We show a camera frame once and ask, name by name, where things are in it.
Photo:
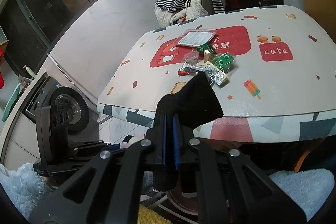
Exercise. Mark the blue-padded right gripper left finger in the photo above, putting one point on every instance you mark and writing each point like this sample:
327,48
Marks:
105,190

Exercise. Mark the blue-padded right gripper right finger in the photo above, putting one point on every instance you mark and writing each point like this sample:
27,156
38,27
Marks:
230,188

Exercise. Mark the black knit glove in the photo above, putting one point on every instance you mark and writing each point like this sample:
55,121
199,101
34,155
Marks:
176,117

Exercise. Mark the green frog toy package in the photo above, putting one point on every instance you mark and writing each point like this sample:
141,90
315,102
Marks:
218,66

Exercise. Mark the brown round trash bin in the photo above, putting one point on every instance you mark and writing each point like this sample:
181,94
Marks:
184,197

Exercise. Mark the light blue fleece sleeve left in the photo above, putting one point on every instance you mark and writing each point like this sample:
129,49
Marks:
24,187

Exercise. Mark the light blue fleece sleeve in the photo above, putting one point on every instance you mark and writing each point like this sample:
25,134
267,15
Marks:
308,189
24,187

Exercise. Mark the front-load washing machine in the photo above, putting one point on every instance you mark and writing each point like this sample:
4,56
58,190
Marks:
49,92

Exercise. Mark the light blue fleece sleeve right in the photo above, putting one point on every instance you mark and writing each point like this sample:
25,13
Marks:
308,189

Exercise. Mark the patterned foam play mat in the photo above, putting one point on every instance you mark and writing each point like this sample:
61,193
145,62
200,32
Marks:
281,86

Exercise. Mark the red white snack tube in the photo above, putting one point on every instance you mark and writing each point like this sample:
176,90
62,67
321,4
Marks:
187,71

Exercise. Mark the green gold snack wrapper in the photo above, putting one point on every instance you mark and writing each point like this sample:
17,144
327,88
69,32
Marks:
207,52

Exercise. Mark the clear crumpled plastic wrapper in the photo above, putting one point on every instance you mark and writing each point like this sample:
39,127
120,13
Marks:
191,57

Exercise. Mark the white fleece garment pile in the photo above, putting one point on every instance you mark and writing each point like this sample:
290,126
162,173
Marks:
198,8

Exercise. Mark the black tracking camera box left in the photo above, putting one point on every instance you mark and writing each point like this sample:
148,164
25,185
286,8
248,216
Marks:
52,133

